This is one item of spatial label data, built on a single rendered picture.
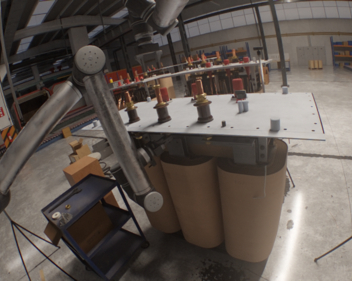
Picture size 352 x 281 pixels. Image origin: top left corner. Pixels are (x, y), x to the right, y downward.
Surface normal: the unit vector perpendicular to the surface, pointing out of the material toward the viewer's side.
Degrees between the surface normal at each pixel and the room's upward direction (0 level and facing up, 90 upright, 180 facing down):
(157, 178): 90
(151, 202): 77
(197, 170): 90
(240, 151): 90
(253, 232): 90
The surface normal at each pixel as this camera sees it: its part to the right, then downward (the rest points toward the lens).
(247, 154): -0.56, 0.43
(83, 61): 0.54, -0.04
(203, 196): 0.03, 0.37
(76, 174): 0.80, 0.06
